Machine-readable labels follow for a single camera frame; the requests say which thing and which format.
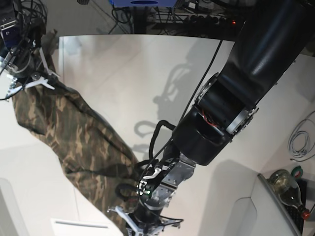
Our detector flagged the white label plate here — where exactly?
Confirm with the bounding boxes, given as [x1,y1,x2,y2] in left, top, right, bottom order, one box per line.
[51,219,114,236]

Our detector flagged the green tape roll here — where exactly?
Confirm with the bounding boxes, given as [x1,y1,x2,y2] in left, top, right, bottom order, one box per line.
[291,166,304,179]

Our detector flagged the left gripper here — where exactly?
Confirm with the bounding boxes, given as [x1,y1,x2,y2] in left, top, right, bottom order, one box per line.
[107,203,184,236]

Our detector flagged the camouflage t-shirt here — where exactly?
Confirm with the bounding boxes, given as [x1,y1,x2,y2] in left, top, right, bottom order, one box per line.
[12,79,141,235]

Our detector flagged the clear plastic bottle red cap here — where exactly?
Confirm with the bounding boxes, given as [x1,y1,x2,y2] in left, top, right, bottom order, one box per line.
[268,169,311,220]

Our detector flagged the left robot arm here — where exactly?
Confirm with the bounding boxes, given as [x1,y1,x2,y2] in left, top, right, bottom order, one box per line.
[112,0,315,236]

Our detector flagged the white coiled cable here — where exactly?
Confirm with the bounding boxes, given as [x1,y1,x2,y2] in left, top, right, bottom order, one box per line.
[288,113,315,162]

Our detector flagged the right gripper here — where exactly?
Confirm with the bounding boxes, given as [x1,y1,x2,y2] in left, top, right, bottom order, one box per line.
[4,48,60,98]

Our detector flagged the blue box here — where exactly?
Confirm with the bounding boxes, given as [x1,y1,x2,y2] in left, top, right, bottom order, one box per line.
[109,0,177,7]

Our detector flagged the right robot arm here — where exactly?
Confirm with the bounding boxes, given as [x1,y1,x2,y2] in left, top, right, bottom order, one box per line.
[0,0,60,100]

